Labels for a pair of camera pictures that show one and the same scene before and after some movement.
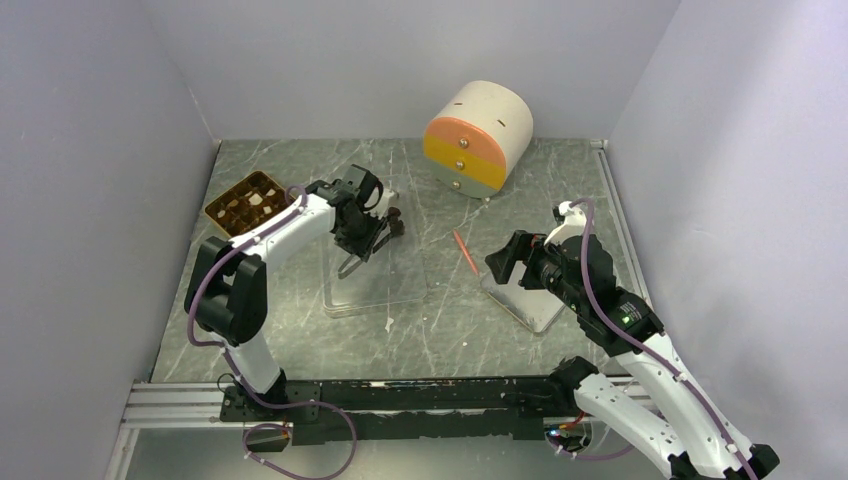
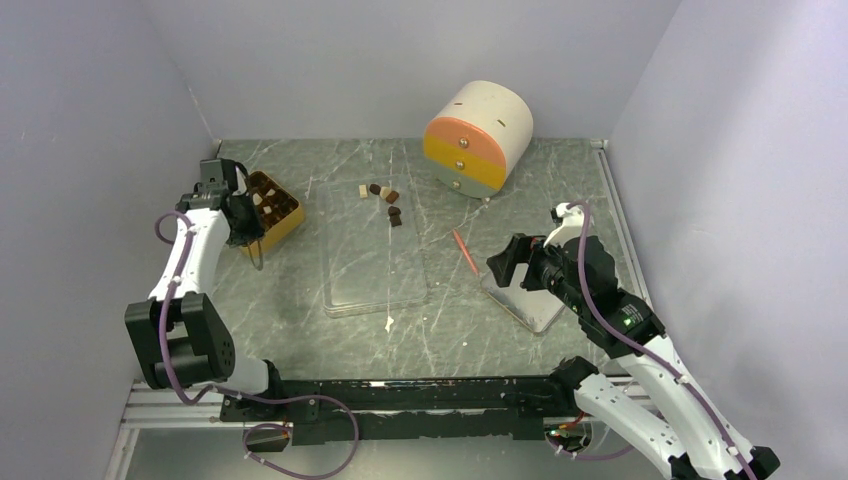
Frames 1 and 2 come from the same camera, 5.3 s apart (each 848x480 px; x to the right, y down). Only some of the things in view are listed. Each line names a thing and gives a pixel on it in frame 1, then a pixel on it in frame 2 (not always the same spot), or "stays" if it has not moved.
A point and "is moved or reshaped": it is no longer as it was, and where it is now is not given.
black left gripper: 361,247 → 254,231
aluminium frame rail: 164,404 stays
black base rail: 405,408 stays
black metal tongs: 375,247 is moved or reshaped
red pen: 465,251 stays
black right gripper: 522,246 stays
